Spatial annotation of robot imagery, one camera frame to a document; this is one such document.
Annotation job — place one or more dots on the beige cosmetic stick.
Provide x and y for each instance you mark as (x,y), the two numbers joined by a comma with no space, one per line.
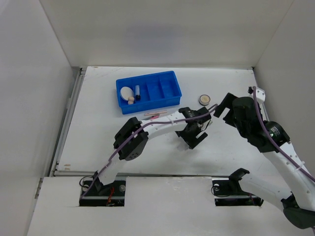
(156,113)

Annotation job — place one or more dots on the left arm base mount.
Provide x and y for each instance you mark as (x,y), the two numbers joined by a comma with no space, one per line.
(111,195)

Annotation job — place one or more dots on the round beige powder puff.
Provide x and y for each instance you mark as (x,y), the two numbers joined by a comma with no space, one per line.
(126,93)

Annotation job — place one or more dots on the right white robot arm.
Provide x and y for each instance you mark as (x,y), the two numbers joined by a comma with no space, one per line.
(297,201)

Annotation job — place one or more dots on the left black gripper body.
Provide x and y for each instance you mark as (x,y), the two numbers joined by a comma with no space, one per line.
(189,137)

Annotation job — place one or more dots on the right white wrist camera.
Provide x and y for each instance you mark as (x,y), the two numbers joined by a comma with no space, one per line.
(260,95)

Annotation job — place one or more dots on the round compact case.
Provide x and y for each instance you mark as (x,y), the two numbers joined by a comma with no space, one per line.
(204,100)

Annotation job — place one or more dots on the pink makeup brush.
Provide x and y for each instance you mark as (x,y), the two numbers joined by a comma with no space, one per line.
(155,116)

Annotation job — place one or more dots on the blue plastic organizer tray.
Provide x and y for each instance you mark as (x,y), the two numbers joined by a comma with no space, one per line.
(157,90)

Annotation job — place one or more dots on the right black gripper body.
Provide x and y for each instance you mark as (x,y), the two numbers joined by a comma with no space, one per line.
(242,130)

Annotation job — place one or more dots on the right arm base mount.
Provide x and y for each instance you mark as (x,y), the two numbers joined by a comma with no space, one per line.
(228,192)

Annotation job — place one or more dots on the clear tube black cap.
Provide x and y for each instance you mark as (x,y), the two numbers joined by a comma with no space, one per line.
(137,93)

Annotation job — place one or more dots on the beige makeup sponge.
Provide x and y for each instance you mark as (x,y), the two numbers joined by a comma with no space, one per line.
(131,100)

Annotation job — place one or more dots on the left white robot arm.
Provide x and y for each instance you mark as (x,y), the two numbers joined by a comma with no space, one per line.
(132,138)

